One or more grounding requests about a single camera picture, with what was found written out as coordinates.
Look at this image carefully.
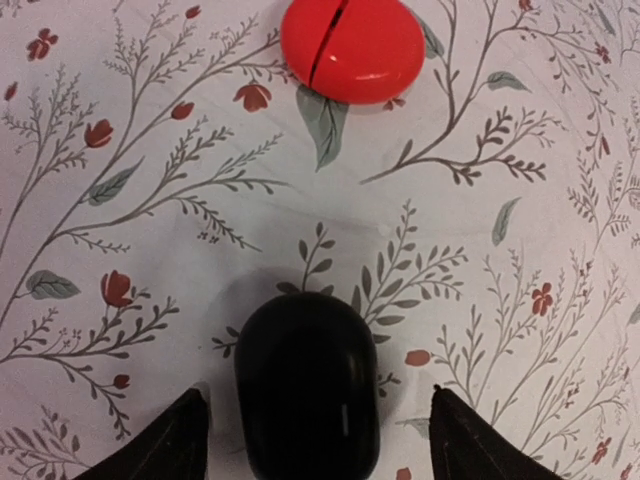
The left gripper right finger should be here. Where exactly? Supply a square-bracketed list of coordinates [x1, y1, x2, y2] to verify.
[429, 385, 558, 480]

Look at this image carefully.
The red earbud charging case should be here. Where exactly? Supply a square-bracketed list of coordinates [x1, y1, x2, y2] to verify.
[280, 0, 427, 105]

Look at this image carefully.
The floral patterned table mat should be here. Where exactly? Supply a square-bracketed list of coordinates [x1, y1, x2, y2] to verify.
[1, 1, 639, 479]

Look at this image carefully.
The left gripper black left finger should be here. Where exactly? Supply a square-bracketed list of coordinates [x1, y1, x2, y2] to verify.
[79, 388, 209, 480]

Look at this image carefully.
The black earbud charging case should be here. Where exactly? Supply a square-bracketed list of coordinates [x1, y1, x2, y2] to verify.
[234, 292, 380, 479]

